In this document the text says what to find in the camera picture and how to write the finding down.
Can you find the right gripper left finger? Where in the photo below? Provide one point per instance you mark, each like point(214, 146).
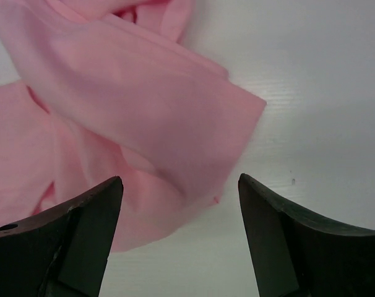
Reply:
point(62, 251)

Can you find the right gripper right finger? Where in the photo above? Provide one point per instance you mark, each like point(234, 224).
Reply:
point(298, 252)

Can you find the pink t-shirt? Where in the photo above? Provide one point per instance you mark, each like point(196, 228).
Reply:
point(106, 89)

